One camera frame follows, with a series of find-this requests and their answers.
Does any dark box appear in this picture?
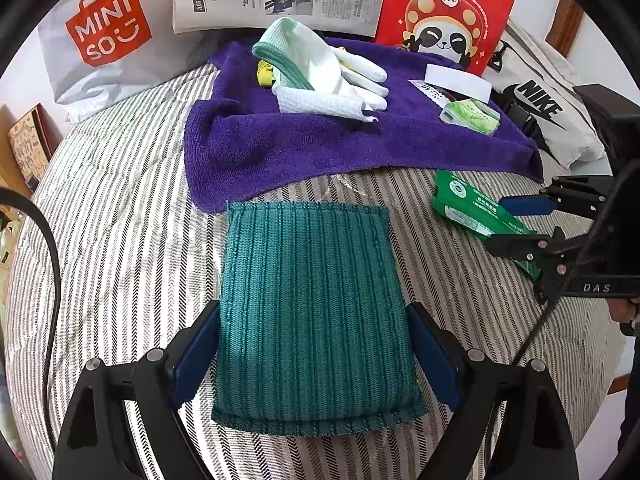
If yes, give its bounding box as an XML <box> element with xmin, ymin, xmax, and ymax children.
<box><xmin>572</xmin><ymin>85</ymin><xmax>640</xmax><ymax>163</ymax></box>

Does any green packet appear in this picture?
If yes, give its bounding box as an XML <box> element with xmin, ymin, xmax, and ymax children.
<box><xmin>431</xmin><ymin>170</ymin><xmax>543</xmax><ymax>283</ymax></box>

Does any thin black cable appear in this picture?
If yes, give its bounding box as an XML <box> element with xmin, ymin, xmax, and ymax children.
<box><xmin>509</xmin><ymin>162</ymin><xmax>640</xmax><ymax>368</ymax></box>

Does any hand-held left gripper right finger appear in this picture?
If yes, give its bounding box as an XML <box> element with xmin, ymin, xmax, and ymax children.
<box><xmin>407</xmin><ymin>302</ymin><xmax>581</xmax><ymax>480</ymax></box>

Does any black strap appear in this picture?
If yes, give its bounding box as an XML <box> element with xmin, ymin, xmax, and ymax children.
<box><xmin>500</xmin><ymin>95</ymin><xmax>543</xmax><ymax>147</ymax></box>

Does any purple towel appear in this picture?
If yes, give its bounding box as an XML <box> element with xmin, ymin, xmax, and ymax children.
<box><xmin>184</xmin><ymin>36</ymin><xmax>545</xmax><ymax>213</ymax></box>

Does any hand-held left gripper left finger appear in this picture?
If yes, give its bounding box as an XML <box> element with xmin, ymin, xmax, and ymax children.
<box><xmin>52</xmin><ymin>300</ymin><xmax>223</xmax><ymax>480</ymax></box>

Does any white glove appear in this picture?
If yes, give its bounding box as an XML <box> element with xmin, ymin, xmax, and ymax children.
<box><xmin>340</xmin><ymin>77</ymin><xmax>390</xmax><ymax>111</ymax></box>
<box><xmin>332</xmin><ymin>46</ymin><xmax>390</xmax><ymax>86</ymax></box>

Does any thick black cable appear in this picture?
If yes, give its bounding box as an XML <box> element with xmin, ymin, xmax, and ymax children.
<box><xmin>0</xmin><ymin>187</ymin><xmax>63</xmax><ymax>411</ymax></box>

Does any white shopping bag orange logo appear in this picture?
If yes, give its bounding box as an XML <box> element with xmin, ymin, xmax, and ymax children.
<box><xmin>37</xmin><ymin>0</ymin><xmax>211</xmax><ymax>126</ymax></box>

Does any green tissue pack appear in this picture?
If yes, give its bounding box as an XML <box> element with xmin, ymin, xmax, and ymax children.
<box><xmin>439</xmin><ymin>99</ymin><xmax>502</xmax><ymax>136</ymax></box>

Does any white cloth with green edge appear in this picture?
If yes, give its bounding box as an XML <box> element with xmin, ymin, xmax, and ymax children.
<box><xmin>251</xmin><ymin>16</ymin><xmax>346</xmax><ymax>95</ymax></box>

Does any red panda print bag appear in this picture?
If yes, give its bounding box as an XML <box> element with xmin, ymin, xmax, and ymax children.
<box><xmin>374</xmin><ymin>0</ymin><xmax>521</xmax><ymax>78</ymax></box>

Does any striped bed sheet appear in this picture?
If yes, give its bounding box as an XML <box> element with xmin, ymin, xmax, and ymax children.
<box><xmin>5</xmin><ymin>65</ymin><xmax>631</xmax><ymax>480</ymax></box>

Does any teal knitted pad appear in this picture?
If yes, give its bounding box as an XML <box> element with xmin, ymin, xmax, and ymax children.
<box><xmin>211</xmin><ymin>200</ymin><xmax>430</xmax><ymax>437</ymax></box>

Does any wooden headboard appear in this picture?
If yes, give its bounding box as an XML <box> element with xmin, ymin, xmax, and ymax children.
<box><xmin>545</xmin><ymin>0</ymin><xmax>586</xmax><ymax>56</ymax></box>

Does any white tote bag black print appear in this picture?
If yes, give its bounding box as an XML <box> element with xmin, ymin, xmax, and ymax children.
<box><xmin>482</xmin><ymin>17</ymin><xmax>608</xmax><ymax>171</ymax></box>

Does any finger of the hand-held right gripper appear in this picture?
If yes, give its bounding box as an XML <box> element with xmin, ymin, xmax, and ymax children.
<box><xmin>484</xmin><ymin>227</ymin><xmax>596</xmax><ymax>306</ymax></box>
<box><xmin>499</xmin><ymin>175</ymin><xmax>617</xmax><ymax>222</ymax></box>

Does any white waffle cloth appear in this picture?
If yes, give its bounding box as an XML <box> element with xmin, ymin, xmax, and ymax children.
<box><xmin>271</xmin><ymin>85</ymin><xmax>380</xmax><ymax>123</ymax></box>

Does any person's right hand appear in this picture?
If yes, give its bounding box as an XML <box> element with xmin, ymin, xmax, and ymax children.
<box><xmin>609</xmin><ymin>296</ymin><xmax>640</xmax><ymax>335</ymax></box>

